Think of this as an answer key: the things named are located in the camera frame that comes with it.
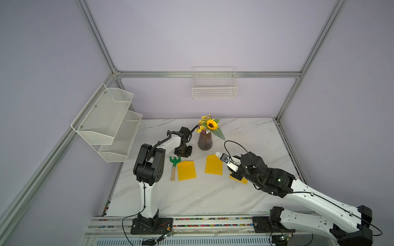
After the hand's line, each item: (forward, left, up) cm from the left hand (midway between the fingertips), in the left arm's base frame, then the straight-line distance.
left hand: (185, 156), depth 98 cm
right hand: (-14, -25, +21) cm, 36 cm away
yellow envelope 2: (-26, -28, +23) cm, 45 cm away
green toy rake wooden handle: (-3, +7, 0) cm, 8 cm away
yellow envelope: (-9, -1, -2) cm, 9 cm away
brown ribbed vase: (+12, -13, -1) cm, 18 cm away
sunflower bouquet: (+5, -14, +25) cm, 29 cm away
